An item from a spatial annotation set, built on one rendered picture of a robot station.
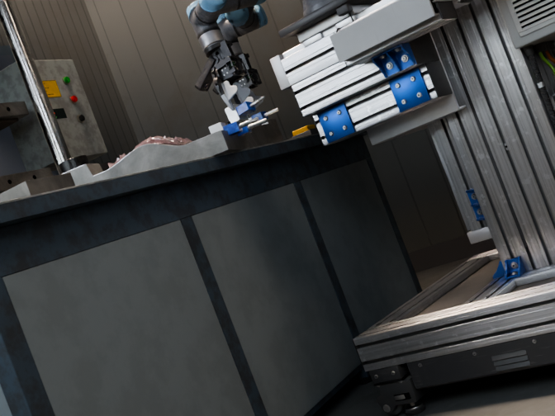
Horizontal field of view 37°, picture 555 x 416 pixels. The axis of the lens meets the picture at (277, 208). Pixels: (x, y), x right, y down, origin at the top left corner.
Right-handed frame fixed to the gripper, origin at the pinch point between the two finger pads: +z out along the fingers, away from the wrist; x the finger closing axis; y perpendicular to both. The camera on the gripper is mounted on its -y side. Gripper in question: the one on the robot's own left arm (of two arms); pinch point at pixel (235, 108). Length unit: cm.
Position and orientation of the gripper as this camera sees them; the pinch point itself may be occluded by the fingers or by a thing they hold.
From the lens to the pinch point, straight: 253.3
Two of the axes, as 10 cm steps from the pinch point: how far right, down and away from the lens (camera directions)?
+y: 7.7, -4.4, -4.7
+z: 4.0, 9.0, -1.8
